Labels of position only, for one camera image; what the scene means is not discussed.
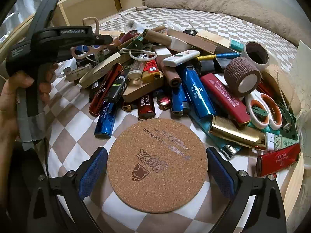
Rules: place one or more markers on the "beige rumpled duvet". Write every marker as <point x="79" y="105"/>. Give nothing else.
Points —
<point x="246" y="10"/>

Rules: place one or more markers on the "checkered bed sheet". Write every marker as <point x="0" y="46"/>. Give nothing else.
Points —
<point x="71" y="129"/>

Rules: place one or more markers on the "white tape roll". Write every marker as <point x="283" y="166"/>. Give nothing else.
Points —
<point x="257" y="54"/>

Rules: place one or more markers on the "brown bandage roll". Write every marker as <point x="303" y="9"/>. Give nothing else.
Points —
<point x="241" y="76"/>

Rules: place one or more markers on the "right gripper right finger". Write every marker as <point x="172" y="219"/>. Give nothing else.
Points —
<point x="267" y="213"/>

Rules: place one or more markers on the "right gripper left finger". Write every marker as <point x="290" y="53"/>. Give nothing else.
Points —
<point x="57" y="203"/>

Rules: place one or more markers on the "pink scissors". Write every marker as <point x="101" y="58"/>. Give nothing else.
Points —
<point x="84" y="51"/>

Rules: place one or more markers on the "gold lighter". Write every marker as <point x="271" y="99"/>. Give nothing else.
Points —
<point x="246" y="136"/>

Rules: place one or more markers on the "person's left hand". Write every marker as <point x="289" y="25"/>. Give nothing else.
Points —
<point x="9" y="97"/>

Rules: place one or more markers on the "large blue lighter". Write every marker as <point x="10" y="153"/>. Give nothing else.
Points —
<point x="197" y="93"/>

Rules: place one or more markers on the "round cork coaster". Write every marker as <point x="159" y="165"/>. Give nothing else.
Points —
<point x="157" y="165"/>

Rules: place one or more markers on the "wooden paddle board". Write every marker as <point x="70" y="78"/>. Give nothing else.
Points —
<point x="102" y="69"/>

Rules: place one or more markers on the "white storage box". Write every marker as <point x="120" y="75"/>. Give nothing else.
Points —
<point x="300" y="72"/>

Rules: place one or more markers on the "dark red long lighter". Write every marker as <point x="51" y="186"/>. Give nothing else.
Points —
<point x="96" y="104"/>

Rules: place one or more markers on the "red lighter near edge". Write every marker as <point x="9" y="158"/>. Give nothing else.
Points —
<point x="277" y="160"/>

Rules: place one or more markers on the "wooden headboard shelf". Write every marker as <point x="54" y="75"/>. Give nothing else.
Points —
<point x="71" y="12"/>

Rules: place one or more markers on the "white usb stick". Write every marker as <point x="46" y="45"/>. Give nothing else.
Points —
<point x="180" y="58"/>

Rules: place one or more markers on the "orange handled white scissors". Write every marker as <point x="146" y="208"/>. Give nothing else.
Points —
<point x="263" y="111"/>

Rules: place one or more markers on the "dark blue lighter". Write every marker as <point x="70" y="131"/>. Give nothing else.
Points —
<point x="105" y="124"/>

